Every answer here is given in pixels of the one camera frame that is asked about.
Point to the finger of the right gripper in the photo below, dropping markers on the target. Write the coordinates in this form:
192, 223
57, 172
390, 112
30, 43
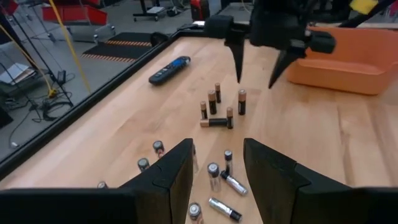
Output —
236, 46
320, 42

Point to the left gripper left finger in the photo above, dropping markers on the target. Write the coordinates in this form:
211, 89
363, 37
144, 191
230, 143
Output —
155, 193

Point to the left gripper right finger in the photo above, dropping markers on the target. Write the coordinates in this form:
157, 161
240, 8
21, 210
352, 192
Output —
280, 193

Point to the silver black battery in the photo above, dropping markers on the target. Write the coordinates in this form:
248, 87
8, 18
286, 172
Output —
102, 184
225, 209
143, 164
234, 183
214, 177
195, 213
158, 148
228, 161

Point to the orange plastic bin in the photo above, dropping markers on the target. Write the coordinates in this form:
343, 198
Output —
357, 62

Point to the red black shop vacuum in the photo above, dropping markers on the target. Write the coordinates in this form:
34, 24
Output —
199, 9

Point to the black remote control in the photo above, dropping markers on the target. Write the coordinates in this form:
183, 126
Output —
169, 70

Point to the black stand with casters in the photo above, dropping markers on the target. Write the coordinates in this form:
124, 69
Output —
155, 11

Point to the black orange striped floor mat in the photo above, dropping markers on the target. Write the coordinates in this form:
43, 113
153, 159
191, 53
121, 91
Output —
124, 51

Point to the red tilted shelf cart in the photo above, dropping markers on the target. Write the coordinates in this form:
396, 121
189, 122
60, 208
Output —
74, 15

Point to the black tripod stand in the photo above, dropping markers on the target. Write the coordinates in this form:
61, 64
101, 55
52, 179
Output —
42, 60

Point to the black diagonal frame strut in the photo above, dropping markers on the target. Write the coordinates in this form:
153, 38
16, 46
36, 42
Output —
385, 6

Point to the black frame corner brace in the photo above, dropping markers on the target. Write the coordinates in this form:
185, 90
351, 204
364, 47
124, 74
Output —
158, 39

